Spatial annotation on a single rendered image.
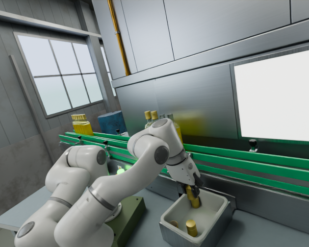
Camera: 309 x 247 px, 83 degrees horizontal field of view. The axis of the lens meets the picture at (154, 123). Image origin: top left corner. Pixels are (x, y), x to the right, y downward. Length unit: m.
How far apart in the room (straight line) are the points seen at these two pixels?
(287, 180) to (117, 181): 0.54
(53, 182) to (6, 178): 2.54
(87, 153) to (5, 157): 2.56
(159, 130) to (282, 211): 0.51
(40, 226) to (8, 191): 2.71
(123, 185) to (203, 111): 0.61
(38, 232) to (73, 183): 0.17
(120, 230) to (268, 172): 0.57
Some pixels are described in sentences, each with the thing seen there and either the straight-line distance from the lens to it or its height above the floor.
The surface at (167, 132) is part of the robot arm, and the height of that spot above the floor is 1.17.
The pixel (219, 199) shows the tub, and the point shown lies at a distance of 0.78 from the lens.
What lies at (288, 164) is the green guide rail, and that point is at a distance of 0.78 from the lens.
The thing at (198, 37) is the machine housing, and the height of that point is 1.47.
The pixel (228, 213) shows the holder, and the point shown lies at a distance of 0.78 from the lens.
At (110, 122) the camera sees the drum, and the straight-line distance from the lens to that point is 3.76.
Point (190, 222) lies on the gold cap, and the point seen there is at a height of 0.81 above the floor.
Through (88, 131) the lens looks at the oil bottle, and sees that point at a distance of 1.80.
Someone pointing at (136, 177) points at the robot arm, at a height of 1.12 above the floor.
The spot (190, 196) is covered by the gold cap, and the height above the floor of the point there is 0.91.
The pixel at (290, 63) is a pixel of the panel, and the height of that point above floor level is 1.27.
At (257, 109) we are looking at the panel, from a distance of 0.82.
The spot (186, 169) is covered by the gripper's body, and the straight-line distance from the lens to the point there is 0.56.
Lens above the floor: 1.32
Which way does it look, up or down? 13 degrees down
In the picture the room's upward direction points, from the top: 13 degrees counter-clockwise
